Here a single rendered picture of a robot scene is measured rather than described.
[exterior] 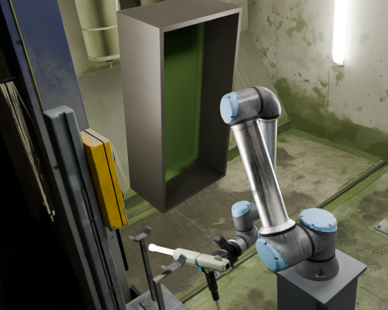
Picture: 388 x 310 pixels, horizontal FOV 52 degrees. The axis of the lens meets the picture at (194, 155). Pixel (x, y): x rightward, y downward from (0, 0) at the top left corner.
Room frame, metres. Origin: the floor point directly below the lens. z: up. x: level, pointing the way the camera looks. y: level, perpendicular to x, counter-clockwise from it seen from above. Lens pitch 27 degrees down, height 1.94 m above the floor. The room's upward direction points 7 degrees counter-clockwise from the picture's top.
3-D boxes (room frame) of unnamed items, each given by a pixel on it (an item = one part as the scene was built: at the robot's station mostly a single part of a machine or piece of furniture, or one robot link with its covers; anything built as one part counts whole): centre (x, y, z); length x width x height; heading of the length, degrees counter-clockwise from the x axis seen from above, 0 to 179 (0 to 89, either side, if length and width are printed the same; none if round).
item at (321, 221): (1.32, -0.47, 0.83); 0.17 x 0.15 x 0.18; 113
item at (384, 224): (2.25, -1.37, 0.01); 0.20 x 0.20 x 0.01; 35
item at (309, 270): (1.32, -0.48, 0.69); 0.19 x 0.19 x 0.10
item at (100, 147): (0.94, 0.26, 1.42); 0.12 x 0.06 x 0.26; 35
